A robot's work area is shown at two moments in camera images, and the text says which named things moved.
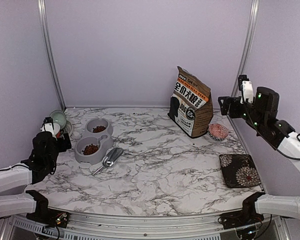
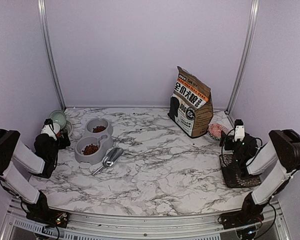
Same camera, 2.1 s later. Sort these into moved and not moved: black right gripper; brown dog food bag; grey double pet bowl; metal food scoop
Moved: black right gripper
Not moved: metal food scoop; brown dog food bag; grey double pet bowl
